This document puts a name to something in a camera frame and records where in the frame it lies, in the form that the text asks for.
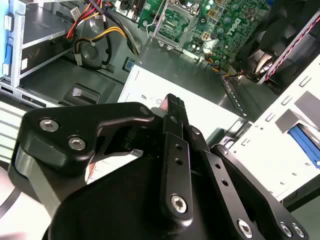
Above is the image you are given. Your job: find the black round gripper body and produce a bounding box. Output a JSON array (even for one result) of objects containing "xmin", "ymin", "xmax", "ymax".
[{"xmin": 47, "ymin": 156, "xmax": 241, "ymax": 240}]

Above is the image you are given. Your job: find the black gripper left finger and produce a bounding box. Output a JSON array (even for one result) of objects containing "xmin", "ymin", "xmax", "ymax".
[{"xmin": 8, "ymin": 92, "xmax": 195, "ymax": 227}]

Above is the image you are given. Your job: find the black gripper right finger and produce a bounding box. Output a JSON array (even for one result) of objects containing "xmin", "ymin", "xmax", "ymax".
[{"xmin": 175, "ymin": 97, "xmax": 310, "ymax": 240}]

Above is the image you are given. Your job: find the red yellow power wire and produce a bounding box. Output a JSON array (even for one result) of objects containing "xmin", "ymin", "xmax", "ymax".
[{"xmin": 66, "ymin": 0, "xmax": 106, "ymax": 41}]

